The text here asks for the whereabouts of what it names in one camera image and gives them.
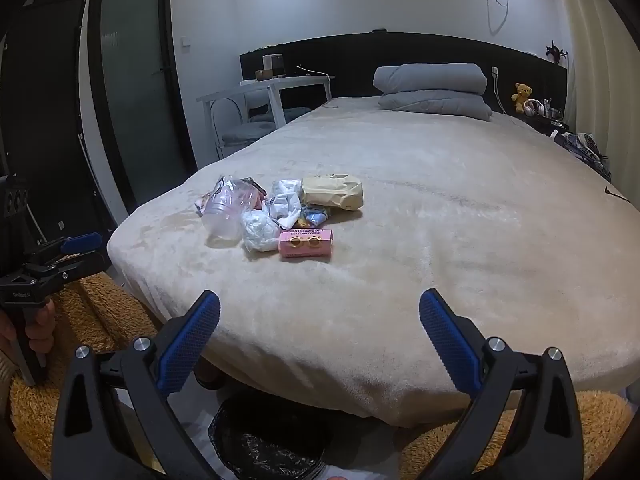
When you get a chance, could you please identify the white desk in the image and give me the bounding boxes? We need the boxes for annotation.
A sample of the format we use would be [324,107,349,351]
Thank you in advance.
[196,75,336,161]

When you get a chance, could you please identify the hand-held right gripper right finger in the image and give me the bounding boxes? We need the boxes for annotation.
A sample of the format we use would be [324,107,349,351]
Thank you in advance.
[419,288,586,480]

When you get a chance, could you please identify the black lined trash bin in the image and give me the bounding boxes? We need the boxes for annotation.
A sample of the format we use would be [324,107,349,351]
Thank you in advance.
[207,395,333,480]

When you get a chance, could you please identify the dark framed glass door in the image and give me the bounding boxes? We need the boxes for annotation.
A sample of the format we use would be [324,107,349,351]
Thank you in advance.
[87,0,198,216]

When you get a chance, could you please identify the pale curtain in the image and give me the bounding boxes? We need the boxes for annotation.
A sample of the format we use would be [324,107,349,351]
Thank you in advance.
[547,0,640,201]

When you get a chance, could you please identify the person's left hand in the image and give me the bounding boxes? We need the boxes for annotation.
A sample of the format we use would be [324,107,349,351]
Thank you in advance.
[0,300,57,376]

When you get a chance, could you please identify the beige paper package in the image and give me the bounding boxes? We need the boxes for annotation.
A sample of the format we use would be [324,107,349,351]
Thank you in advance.
[301,174,364,211]

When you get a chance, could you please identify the black panel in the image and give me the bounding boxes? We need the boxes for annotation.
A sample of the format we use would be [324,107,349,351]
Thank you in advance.
[0,0,116,261]

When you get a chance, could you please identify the two grey pillows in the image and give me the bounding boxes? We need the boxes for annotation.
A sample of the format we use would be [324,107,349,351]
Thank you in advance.
[377,89,494,122]

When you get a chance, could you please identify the pink snack packet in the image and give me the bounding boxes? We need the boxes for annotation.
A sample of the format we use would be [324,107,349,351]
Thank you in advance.
[278,228,335,260]

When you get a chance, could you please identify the yellow teddy bear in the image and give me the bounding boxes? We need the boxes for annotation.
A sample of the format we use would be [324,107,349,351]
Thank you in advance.
[510,82,534,114]

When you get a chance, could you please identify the bedside socket with cable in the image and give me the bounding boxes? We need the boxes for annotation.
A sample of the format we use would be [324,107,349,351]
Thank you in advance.
[491,66,507,114]

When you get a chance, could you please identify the pink wrapper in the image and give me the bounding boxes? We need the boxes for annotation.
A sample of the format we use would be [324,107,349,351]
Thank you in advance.
[240,176,268,211]

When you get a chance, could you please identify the beige plush bed blanket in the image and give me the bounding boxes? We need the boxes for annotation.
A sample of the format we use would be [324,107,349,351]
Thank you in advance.
[107,95,640,428]

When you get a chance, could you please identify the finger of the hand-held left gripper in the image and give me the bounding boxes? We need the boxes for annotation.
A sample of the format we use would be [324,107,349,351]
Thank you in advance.
[30,251,112,285]
[36,232,103,262]

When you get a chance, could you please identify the black headboard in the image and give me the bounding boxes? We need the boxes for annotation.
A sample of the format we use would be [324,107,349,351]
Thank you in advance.
[239,32,571,126]

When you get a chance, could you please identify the person's left leg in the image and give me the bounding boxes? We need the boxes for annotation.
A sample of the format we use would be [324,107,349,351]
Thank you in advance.
[0,270,161,466]

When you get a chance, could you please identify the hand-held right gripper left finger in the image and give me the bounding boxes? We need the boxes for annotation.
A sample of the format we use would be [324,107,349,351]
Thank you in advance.
[50,290,223,480]

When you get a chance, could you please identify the chair with grey cushion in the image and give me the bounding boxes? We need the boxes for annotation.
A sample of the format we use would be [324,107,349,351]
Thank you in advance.
[210,95,313,161]

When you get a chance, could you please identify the dark nightstand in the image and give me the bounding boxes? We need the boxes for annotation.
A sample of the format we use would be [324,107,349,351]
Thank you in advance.
[520,105,572,137]

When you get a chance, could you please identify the clear plastic cup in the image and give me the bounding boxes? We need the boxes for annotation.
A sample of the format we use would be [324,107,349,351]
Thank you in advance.
[201,180,258,248]

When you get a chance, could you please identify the plaid clothes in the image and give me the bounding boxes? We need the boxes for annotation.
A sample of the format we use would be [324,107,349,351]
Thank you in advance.
[550,130,612,182]

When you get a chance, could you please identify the white plastic bag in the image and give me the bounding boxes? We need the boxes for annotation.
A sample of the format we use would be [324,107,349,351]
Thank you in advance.
[241,209,283,253]

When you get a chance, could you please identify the grey folded quilt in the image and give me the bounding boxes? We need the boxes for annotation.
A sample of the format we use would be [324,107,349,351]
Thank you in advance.
[372,63,488,96]

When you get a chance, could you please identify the dark figurine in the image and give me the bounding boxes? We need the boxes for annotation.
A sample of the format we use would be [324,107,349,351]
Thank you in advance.
[546,41,571,69]

